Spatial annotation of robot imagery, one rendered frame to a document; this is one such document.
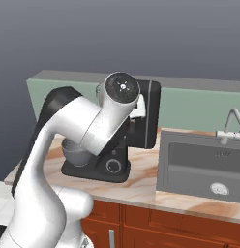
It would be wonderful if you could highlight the wide brown drawer front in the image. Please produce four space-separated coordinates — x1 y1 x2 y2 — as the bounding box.
122 204 240 248

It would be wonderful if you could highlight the grey sink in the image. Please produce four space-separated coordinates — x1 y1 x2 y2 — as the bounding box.
156 129 240 204

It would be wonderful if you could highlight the grey cupboard handle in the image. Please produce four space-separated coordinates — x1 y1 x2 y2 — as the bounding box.
108 229 116 248

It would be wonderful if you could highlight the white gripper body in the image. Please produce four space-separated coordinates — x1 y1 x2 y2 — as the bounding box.
129 93 147 119

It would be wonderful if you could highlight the grey tap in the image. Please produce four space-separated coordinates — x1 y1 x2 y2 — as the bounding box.
215 108 240 145

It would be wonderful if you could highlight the brown cupboard door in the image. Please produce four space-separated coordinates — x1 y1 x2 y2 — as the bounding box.
80 218 122 248
122 225 230 248

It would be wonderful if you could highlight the grey mixer bowl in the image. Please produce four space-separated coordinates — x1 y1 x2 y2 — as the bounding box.
61 139 95 169

